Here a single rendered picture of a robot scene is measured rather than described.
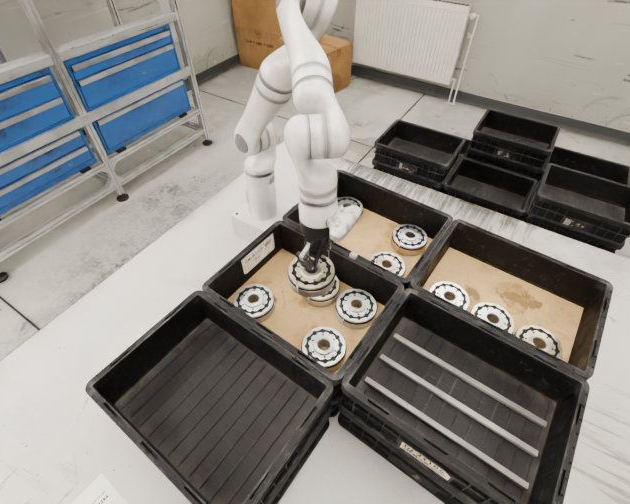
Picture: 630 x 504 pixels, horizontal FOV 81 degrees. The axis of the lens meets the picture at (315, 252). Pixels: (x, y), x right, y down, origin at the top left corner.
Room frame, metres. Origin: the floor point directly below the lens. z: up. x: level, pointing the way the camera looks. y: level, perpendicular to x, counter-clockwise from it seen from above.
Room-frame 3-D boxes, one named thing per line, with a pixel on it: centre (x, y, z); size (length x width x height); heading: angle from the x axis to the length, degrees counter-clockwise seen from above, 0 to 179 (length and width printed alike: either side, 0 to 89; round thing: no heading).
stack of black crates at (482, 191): (1.52, -0.89, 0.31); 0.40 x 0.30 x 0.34; 57
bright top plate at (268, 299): (0.54, 0.16, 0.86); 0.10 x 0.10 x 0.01
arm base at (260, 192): (0.96, 0.17, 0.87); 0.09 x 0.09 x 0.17; 51
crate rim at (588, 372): (0.54, -0.47, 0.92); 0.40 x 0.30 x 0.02; 54
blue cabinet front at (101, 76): (2.32, 1.11, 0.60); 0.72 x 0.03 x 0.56; 147
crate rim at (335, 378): (0.53, 0.03, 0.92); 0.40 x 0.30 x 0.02; 54
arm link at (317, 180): (0.54, 0.00, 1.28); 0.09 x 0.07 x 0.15; 95
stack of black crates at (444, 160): (1.73, -0.55, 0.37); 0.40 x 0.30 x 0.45; 57
